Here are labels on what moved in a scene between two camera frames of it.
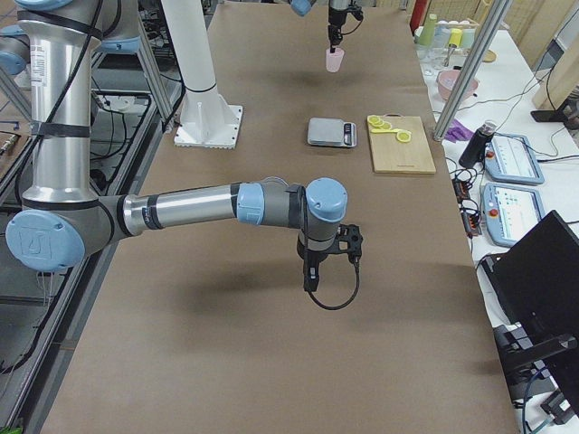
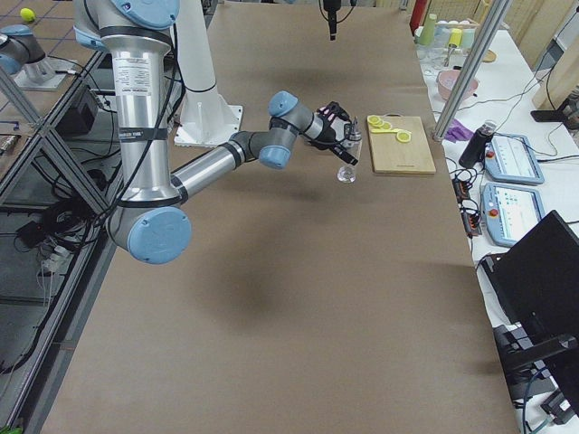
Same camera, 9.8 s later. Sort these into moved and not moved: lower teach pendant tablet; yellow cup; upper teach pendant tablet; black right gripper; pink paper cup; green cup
Moved: pink paper cup; black right gripper
Not moved: yellow cup; upper teach pendant tablet; green cup; lower teach pendant tablet
